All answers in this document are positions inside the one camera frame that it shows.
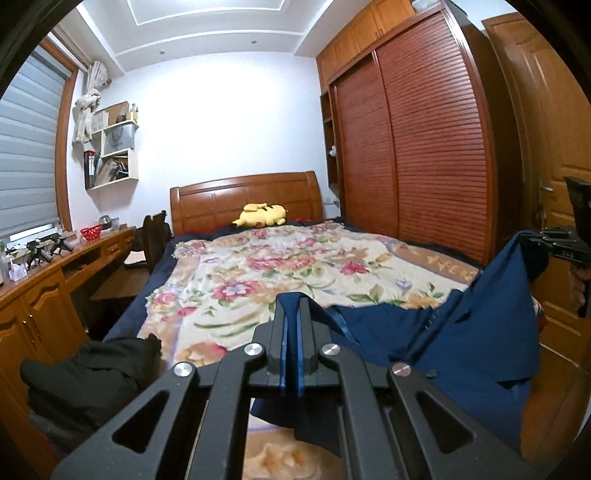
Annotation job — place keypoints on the black cloth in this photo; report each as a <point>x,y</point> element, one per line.
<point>87,383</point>

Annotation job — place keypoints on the black binder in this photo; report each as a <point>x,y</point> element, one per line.
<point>90,170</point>

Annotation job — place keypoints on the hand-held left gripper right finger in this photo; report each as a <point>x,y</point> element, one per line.
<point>309,350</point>

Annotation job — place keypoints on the floral blanket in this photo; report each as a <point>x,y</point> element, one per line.
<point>277,258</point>

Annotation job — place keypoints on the wooden desk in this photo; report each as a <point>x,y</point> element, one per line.
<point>41,314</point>

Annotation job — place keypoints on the person's right hand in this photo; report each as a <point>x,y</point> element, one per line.
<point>579,290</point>

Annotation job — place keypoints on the wooden door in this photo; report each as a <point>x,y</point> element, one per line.
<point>545,115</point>

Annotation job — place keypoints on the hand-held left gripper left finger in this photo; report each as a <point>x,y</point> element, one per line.
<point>276,350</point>

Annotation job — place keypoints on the navy blue suit jacket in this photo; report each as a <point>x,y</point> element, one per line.
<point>452,332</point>

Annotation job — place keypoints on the grey window blind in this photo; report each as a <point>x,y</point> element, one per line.
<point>27,152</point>

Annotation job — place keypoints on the wooden bed headboard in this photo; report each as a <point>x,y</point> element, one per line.
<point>221,203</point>

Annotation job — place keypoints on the wooden louvred wardrobe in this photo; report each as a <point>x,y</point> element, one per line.
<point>415,138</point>

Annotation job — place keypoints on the red basket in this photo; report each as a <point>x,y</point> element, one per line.
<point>91,234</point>

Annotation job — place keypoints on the yellow plush toy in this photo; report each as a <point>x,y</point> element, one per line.
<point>261,215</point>

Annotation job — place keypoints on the white wall shelf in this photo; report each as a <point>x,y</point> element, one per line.
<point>117,143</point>

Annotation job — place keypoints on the tied beige curtain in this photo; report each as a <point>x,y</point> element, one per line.
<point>87,106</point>

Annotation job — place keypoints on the dark wooden chair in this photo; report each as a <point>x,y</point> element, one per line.
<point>152,240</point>

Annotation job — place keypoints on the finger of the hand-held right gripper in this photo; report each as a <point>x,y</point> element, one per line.
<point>535,254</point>

